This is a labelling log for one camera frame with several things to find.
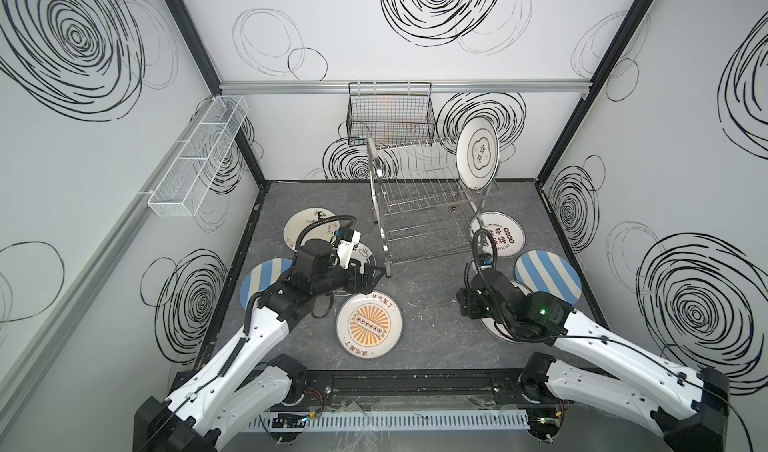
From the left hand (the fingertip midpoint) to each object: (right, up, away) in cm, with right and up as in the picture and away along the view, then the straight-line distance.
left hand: (374, 267), depth 74 cm
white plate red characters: (+46, +5, +31) cm, 56 cm away
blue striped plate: (+54, -6, +22) cm, 58 cm away
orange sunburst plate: (-2, -19, +11) cm, 22 cm away
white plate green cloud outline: (+28, +30, +5) cm, 41 cm away
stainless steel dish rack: (+12, +15, -4) cm, 19 cm away
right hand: (+23, -9, +3) cm, 24 cm away
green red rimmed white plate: (-5, -1, +24) cm, 25 cm away
